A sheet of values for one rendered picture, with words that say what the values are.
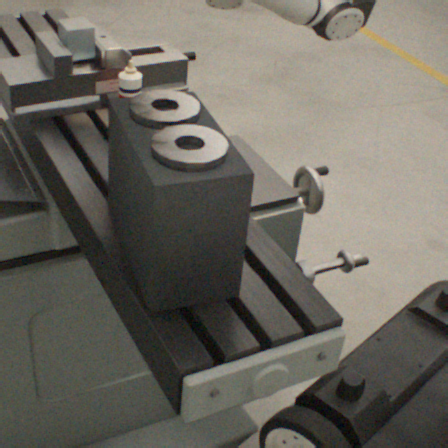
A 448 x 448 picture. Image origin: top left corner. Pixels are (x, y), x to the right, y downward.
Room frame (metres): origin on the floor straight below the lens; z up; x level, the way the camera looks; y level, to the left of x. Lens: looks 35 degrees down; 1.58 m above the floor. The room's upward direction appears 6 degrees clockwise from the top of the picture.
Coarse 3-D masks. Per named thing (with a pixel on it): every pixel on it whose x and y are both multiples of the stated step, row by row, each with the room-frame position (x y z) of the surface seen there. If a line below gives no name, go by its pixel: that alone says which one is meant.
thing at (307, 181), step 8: (304, 168) 1.48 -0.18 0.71; (312, 168) 1.47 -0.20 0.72; (320, 168) 1.48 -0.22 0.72; (296, 176) 1.50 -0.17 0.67; (304, 176) 1.48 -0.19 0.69; (312, 176) 1.45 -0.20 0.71; (320, 176) 1.48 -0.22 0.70; (296, 184) 1.50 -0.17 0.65; (304, 184) 1.48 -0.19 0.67; (312, 184) 1.45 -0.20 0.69; (320, 184) 1.43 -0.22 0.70; (304, 192) 1.45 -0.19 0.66; (312, 192) 1.45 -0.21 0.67; (320, 192) 1.42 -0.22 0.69; (304, 200) 1.47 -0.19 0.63; (312, 200) 1.45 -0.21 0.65; (320, 200) 1.42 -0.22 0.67; (312, 208) 1.43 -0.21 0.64; (320, 208) 1.42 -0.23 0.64
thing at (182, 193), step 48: (144, 96) 0.86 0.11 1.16; (192, 96) 0.90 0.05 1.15; (144, 144) 0.76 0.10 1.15; (192, 144) 0.76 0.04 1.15; (144, 192) 0.70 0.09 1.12; (192, 192) 0.69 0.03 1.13; (240, 192) 0.71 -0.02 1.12; (144, 240) 0.70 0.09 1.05; (192, 240) 0.69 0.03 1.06; (240, 240) 0.71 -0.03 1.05; (144, 288) 0.69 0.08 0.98; (192, 288) 0.69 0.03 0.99; (240, 288) 0.72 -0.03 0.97
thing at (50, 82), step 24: (48, 48) 1.20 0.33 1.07; (144, 48) 1.34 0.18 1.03; (168, 48) 1.35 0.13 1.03; (0, 72) 1.19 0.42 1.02; (24, 72) 1.18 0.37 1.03; (48, 72) 1.19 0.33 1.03; (72, 72) 1.19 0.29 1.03; (96, 72) 1.21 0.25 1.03; (144, 72) 1.26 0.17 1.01; (168, 72) 1.28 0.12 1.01; (0, 96) 1.19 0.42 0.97; (24, 96) 1.14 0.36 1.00; (48, 96) 1.16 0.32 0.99; (72, 96) 1.19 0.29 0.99; (96, 96) 1.21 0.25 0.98; (24, 120) 1.12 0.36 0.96
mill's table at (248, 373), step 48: (0, 48) 1.44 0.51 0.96; (48, 144) 1.05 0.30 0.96; (96, 144) 1.07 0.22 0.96; (96, 192) 0.92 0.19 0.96; (96, 240) 0.82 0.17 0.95; (288, 288) 0.74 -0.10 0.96; (144, 336) 0.67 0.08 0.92; (192, 336) 0.64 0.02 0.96; (240, 336) 0.65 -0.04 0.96; (288, 336) 0.65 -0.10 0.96; (336, 336) 0.67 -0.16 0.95; (192, 384) 0.57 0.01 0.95; (240, 384) 0.60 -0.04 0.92; (288, 384) 0.64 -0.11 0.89
